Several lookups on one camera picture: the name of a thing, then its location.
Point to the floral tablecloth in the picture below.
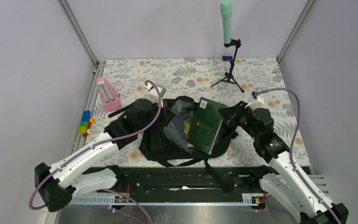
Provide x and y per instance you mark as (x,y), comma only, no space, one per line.
(194,77)

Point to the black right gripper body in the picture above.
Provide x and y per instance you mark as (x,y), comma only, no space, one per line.
(244,118)

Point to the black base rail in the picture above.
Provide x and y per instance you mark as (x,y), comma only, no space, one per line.
(188,185)

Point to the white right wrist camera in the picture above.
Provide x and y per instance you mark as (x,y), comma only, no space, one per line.
(257,103)

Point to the blue block at wall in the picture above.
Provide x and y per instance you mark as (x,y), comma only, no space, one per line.
(227,58)

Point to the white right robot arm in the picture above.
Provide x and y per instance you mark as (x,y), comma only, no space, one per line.
(292,188)

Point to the colourful toy blocks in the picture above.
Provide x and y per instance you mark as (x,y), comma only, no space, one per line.
(85,124)

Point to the yellow illustrated paperback book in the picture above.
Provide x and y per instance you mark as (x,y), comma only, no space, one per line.
(187,127)

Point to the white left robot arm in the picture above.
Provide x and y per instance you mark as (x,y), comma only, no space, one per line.
(57,184)

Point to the green microphone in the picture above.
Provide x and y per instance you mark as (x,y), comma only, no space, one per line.
(226,12)

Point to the dark green hardcover book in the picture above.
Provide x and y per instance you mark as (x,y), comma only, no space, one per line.
(205,125)

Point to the black student backpack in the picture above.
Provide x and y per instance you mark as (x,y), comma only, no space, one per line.
(166,140)

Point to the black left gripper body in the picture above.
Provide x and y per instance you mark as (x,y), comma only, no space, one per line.
(144,125)

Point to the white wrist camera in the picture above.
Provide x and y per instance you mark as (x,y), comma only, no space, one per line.
(257,103)
(152,92)

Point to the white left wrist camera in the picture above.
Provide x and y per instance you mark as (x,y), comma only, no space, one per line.
(152,92)

